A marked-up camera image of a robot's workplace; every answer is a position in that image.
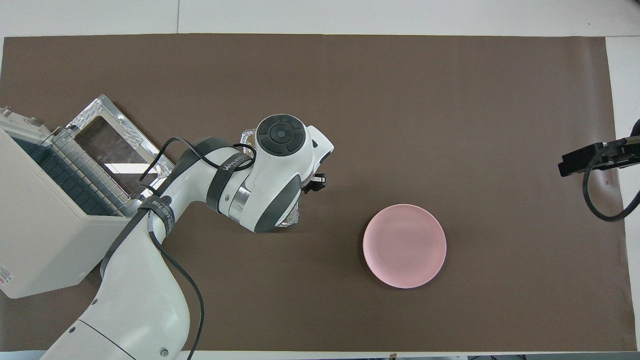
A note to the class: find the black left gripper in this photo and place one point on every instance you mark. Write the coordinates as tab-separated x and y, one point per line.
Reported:
319	181

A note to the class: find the red white oven sticker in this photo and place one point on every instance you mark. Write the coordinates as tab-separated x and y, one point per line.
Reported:
4	277

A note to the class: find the pink round plate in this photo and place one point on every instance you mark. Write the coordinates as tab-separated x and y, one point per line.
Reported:
404	246

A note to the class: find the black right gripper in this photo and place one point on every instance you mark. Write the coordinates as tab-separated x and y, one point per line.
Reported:
622	155

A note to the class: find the glass oven door metal frame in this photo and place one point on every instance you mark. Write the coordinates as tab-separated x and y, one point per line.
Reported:
120	145

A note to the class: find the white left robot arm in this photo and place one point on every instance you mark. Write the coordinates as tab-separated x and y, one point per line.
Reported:
135	300

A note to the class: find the aluminium foil tray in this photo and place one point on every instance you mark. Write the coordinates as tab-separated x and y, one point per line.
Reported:
290	218

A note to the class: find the white toaster oven body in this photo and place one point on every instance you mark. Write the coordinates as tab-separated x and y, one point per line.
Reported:
45	240

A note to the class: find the brown table mat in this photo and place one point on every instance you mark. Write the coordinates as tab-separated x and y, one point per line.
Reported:
450	100

